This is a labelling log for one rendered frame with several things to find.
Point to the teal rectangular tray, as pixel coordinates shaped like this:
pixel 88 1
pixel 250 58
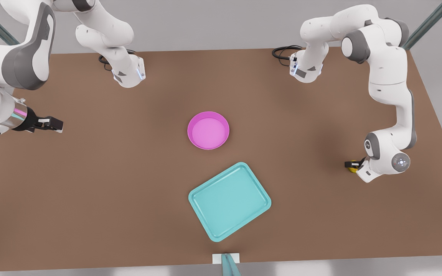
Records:
pixel 229 201

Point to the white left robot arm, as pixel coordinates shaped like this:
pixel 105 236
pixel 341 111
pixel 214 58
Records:
pixel 386 65

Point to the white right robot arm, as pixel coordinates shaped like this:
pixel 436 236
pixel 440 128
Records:
pixel 21 57

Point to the orange fruit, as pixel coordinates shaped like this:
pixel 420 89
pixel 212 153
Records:
pixel 353 169

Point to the pink round plate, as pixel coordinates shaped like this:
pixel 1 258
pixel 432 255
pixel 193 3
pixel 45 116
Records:
pixel 208 130

